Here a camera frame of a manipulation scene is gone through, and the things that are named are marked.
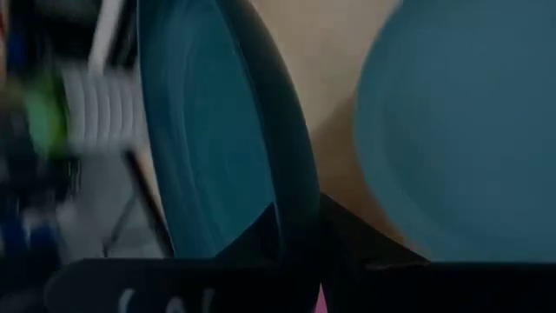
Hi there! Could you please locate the pink plate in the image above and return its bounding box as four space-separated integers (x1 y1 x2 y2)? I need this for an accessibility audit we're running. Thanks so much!
314 282 329 313

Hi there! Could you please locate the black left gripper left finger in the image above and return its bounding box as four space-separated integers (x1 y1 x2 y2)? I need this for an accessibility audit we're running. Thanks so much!
43 202 322 313

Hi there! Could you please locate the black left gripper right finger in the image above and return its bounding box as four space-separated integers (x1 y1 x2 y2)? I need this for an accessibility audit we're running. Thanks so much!
320 193 556 313

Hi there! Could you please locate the black aluminium table frame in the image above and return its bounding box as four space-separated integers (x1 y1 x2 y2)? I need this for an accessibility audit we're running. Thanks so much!
102 150 175 260

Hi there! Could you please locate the succulent in white pot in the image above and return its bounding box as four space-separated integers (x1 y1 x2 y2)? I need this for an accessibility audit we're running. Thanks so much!
21 64 147 157

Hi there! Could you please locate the blue plate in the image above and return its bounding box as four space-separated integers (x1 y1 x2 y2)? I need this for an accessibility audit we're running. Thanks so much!
354 0 556 264

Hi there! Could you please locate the dark teal plate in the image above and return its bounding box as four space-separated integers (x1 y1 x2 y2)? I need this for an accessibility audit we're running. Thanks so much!
136 0 322 288

